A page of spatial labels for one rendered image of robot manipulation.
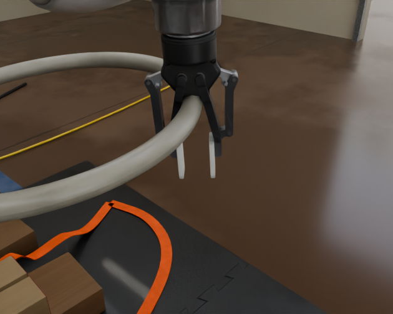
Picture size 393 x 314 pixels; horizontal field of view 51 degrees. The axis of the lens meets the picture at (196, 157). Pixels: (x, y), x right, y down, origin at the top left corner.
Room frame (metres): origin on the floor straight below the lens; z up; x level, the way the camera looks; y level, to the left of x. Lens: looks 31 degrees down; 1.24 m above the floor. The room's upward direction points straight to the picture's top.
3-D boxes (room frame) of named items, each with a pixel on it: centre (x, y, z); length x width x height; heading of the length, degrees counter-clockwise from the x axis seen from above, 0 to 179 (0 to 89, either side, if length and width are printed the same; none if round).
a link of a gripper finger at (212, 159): (0.57, -0.03, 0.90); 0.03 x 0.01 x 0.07; 178
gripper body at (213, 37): (0.57, 0.01, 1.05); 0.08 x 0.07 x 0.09; 88
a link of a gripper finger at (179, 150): (0.57, 0.03, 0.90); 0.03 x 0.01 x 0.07; 178
